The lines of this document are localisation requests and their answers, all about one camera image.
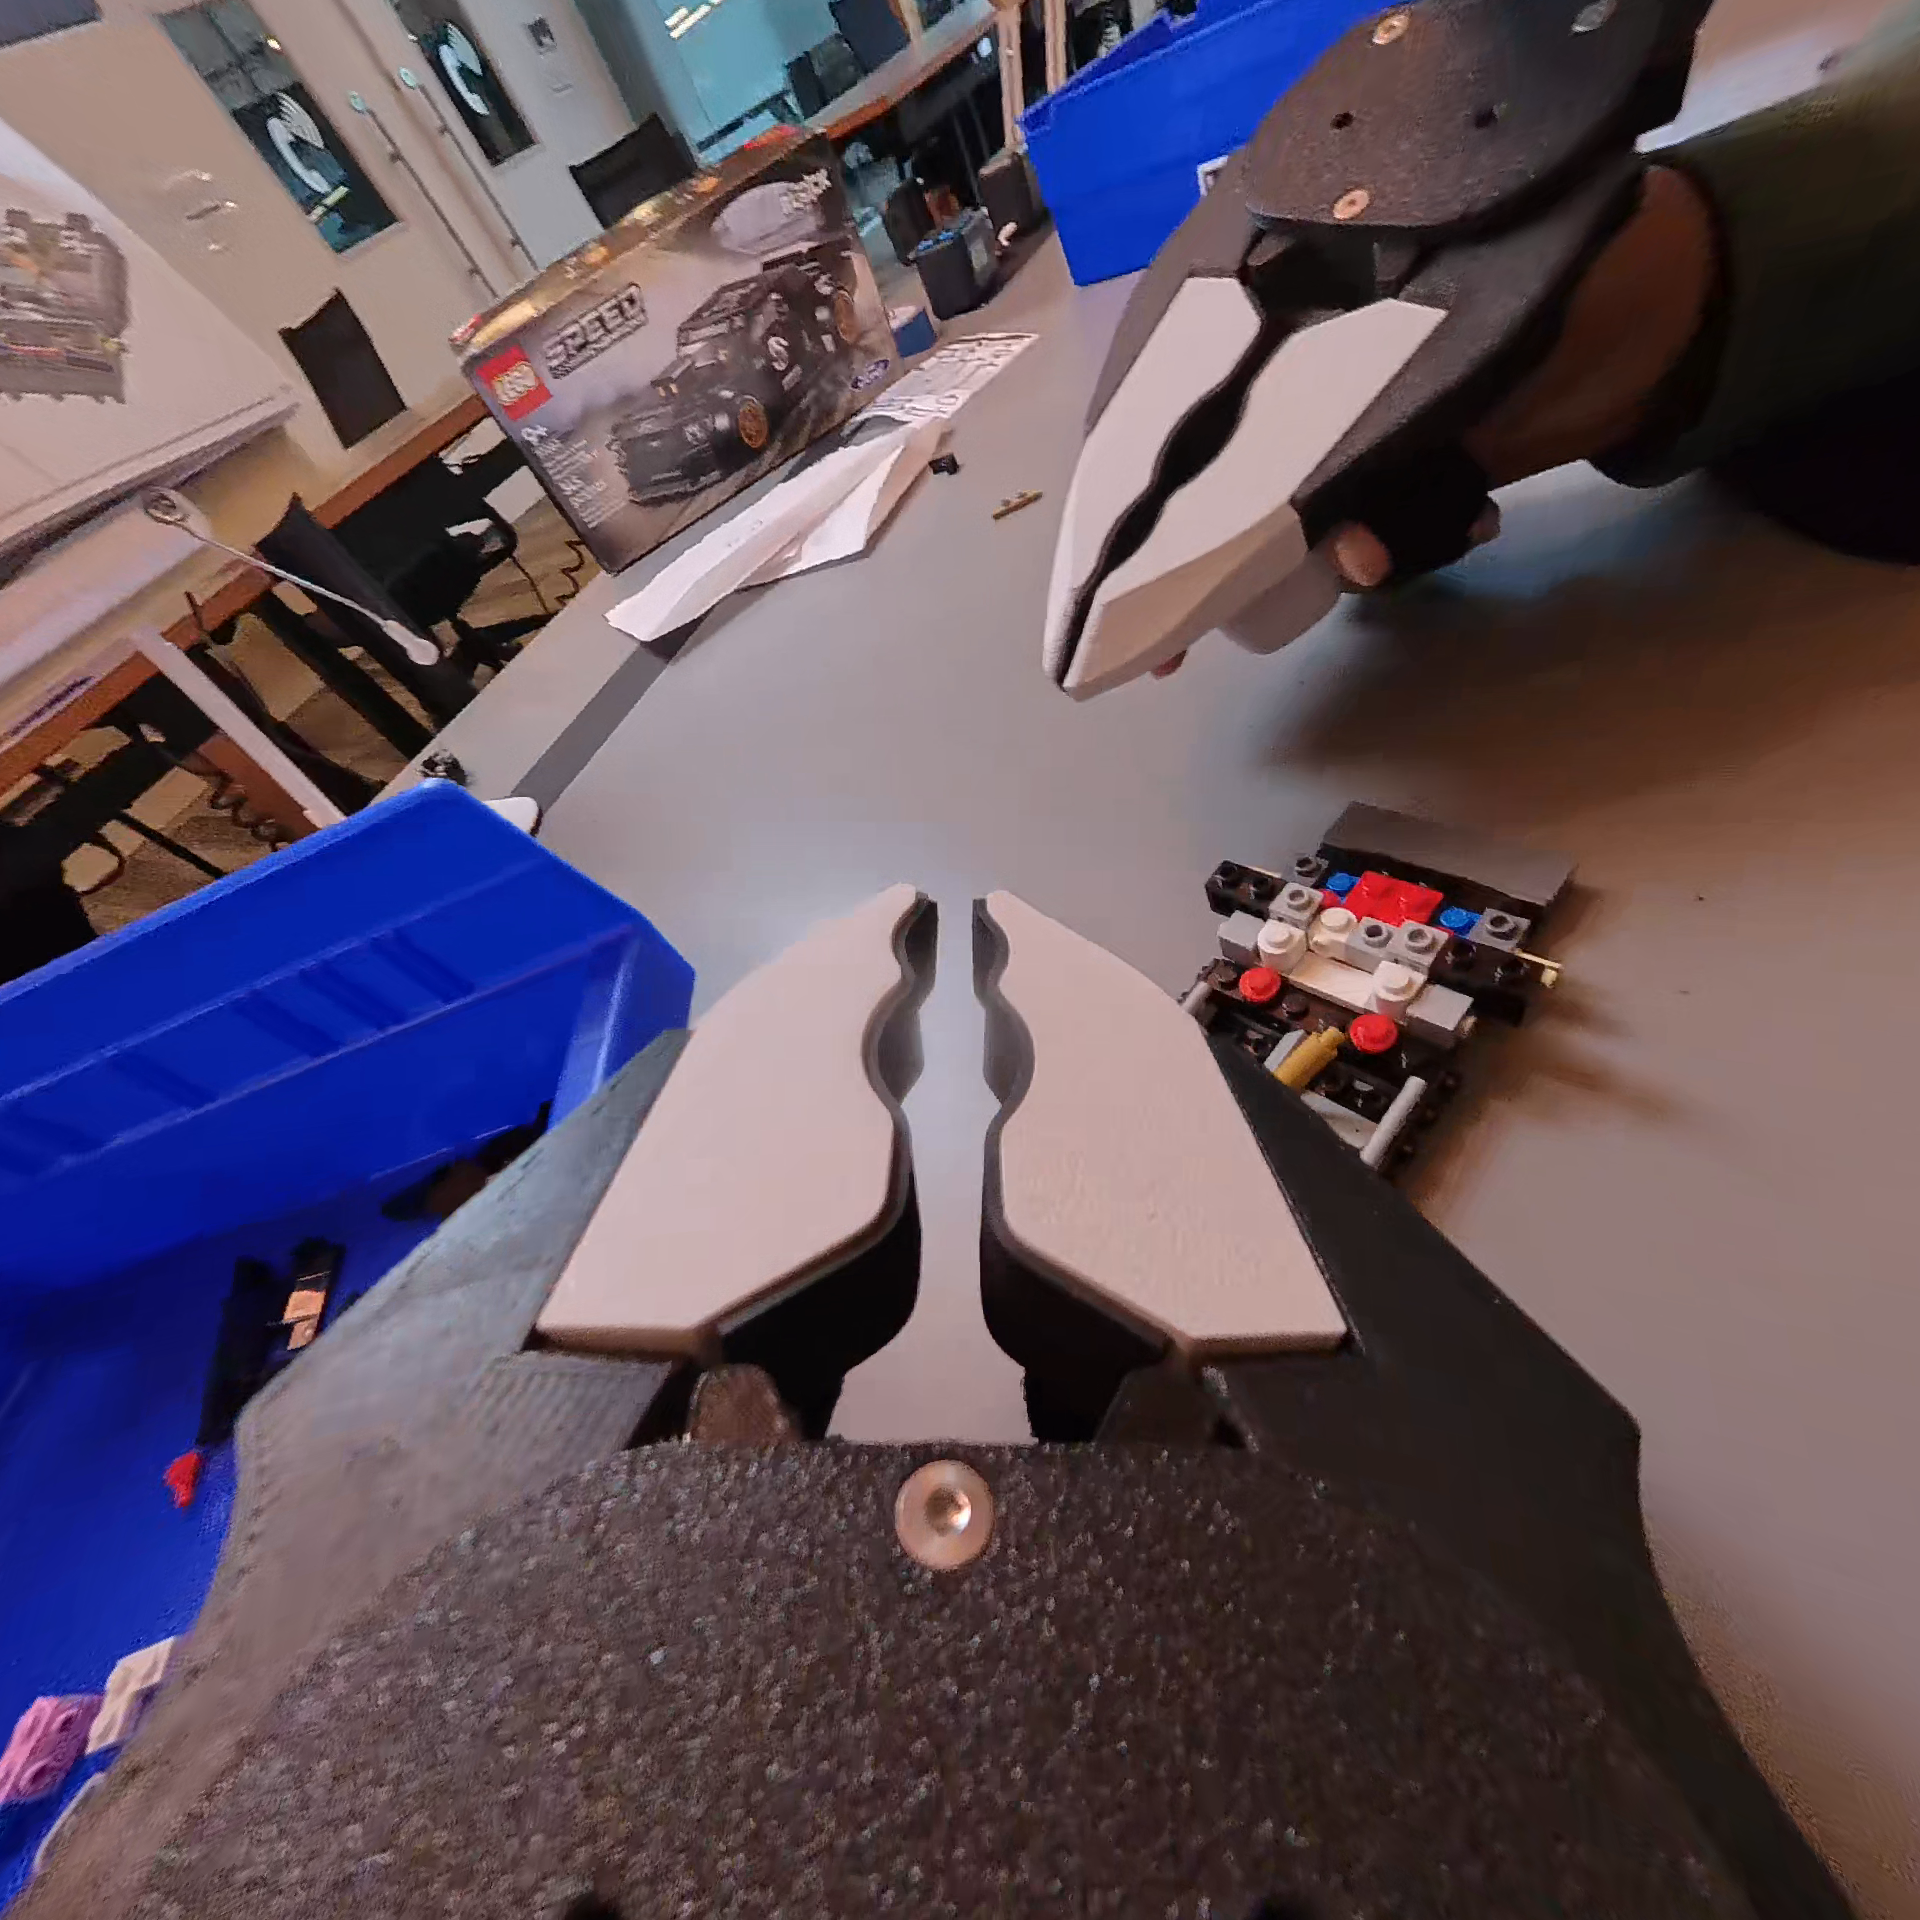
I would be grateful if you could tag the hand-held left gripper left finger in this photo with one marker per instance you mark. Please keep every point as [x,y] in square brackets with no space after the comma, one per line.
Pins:
[736,1187]

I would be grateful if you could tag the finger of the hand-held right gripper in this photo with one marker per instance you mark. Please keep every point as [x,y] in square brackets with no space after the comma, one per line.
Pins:
[1260,479]
[1159,422]

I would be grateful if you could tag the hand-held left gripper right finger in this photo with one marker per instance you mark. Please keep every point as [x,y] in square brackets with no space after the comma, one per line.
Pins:
[1159,1187]

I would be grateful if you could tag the lego car model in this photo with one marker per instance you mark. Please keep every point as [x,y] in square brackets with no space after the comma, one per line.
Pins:
[1384,960]

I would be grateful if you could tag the blue plastic bin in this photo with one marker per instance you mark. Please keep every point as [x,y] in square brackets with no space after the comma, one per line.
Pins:
[1171,121]
[299,1023]

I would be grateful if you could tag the lego instruction booklet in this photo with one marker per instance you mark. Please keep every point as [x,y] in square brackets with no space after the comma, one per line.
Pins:
[92,362]

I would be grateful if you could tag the small brown lego piece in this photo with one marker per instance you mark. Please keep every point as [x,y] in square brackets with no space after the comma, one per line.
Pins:
[1024,503]

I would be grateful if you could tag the lego set box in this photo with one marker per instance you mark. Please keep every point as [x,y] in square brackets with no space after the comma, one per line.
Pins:
[703,362]

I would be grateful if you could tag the small black device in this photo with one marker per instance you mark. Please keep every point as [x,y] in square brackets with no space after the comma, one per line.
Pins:
[953,265]

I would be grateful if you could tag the white paper sheets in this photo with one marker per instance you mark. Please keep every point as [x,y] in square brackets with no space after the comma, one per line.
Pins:
[781,525]

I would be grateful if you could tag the black office chair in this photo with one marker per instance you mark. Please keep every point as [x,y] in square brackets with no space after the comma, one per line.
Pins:
[632,165]

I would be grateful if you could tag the white book stand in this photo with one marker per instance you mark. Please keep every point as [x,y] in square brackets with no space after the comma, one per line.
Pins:
[299,602]

